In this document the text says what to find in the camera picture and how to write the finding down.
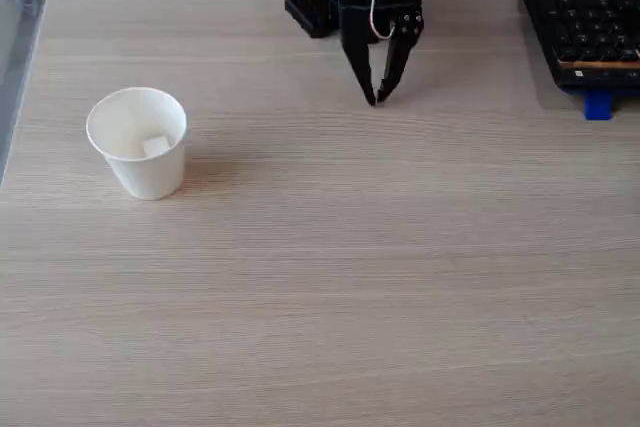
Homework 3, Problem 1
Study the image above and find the white cube block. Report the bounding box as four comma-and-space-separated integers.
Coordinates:
143, 134, 172, 158

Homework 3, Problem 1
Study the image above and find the black keyboard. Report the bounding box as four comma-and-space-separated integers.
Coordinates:
518, 0, 640, 96

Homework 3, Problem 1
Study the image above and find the yellow pencil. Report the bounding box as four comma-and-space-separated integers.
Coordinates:
557, 59, 640, 71

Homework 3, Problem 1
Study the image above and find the blue plastic clamp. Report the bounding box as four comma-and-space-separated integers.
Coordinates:
583, 90, 616, 122

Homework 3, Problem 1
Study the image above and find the white paper cup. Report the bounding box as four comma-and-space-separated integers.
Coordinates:
85, 86, 189, 201

